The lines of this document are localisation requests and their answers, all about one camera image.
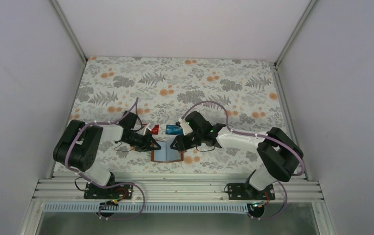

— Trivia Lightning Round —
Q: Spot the red VIP credit card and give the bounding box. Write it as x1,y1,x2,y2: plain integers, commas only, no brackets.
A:
150,125,159,135

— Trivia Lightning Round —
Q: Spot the brown leather card holder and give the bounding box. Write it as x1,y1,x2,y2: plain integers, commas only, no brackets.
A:
150,139,184,163

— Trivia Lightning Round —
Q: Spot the blue credit card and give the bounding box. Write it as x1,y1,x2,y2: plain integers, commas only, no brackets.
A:
165,125,183,135

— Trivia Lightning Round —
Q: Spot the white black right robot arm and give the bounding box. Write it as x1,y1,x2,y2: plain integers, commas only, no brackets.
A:
170,111,304,191

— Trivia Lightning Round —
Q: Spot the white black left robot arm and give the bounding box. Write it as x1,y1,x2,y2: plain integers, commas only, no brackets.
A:
52,111,161,189

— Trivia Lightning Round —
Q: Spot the floral patterned table mat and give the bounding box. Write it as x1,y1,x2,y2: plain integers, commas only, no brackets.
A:
70,57,286,174

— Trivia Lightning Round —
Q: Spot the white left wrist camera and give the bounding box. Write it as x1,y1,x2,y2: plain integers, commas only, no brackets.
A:
139,123,155,136

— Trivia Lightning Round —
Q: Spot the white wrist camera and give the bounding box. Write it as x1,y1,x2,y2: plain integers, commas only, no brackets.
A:
176,118,193,136
139,123,155,136

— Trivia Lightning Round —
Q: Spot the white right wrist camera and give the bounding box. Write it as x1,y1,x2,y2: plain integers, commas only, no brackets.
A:
176,118,193,136

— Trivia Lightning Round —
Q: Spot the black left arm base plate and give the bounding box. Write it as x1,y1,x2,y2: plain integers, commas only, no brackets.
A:
83,183,133,200

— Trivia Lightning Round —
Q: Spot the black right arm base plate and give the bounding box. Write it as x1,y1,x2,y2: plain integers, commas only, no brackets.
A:
223,183,276,201

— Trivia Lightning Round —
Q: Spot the grey slotted cable duct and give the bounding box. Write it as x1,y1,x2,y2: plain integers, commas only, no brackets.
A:
42,202,248,214

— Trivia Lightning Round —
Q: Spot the aluminium rail frame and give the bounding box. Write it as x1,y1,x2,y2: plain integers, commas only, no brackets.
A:
32,172,324,203

